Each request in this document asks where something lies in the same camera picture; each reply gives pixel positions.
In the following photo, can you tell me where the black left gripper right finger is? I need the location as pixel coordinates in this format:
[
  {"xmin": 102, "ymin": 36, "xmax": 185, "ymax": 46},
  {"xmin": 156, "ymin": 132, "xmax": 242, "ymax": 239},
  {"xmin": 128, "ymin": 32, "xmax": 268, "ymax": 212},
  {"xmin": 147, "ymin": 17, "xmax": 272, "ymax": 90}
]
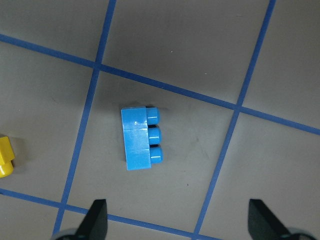
[{"xmin": 247, "ymin": 199, "xmax": 298, "ymax": 240}]

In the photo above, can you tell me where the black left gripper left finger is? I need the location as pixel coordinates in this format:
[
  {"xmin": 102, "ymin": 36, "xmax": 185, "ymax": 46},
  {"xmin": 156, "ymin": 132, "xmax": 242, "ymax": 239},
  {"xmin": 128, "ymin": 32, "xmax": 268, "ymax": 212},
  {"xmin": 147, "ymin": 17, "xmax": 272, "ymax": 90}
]
[{"xmin": 74, "ymin": 199, "xmax": 108, "ymax": 240}]

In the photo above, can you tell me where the blue toy block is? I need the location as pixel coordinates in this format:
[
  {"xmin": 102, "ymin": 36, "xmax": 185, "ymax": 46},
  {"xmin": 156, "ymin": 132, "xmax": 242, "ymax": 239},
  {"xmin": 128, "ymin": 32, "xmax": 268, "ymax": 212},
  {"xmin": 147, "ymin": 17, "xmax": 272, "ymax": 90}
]
[{"xmin": 121, "ymin": 106, "xmax": 163, "ymax": 171}]

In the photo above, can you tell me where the yellow toy block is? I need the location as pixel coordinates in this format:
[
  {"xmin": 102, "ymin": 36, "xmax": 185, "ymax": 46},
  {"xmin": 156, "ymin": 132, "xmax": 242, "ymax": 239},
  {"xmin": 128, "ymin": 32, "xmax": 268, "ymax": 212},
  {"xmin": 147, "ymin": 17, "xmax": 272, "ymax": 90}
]
[{"xmin": 0, "ymin": 136, "xmax": 15, "ymax": 178}]

